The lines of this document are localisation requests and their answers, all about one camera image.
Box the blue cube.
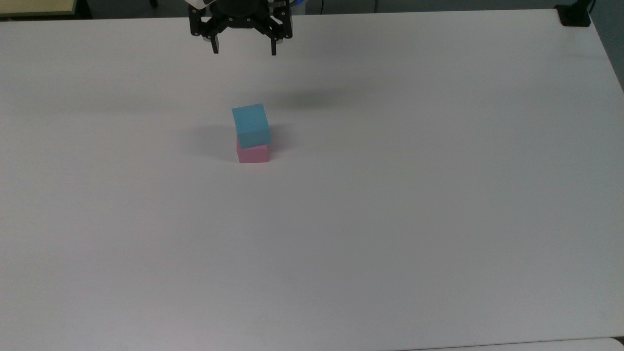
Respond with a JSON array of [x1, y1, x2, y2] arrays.
[[232, 103, 272, 149]]

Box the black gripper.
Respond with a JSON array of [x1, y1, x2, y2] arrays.
[[189, 0, 293, 56]]

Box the black table clamp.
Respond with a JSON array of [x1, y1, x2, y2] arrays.
[[555, 0, 596, 27]]

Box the beige wooden furniture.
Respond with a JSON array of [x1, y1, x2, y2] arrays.
[[0, 0, 79, 19]]

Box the pink cube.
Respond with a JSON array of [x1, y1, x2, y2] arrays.
[[236, 136, 270, 164]]

